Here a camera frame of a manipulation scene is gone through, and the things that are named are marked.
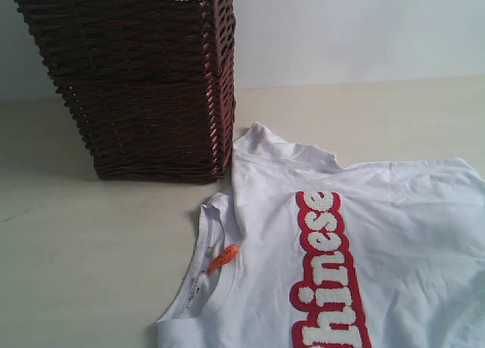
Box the white t-shirt red lettering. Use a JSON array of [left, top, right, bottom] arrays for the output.
[[157, 123, 484, 347]]

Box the brown wicker basket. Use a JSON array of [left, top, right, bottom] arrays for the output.
[[15, 0, 236, 183]]

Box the orange clothing tag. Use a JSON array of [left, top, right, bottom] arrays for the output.
[[205, 244, 239, 275]]

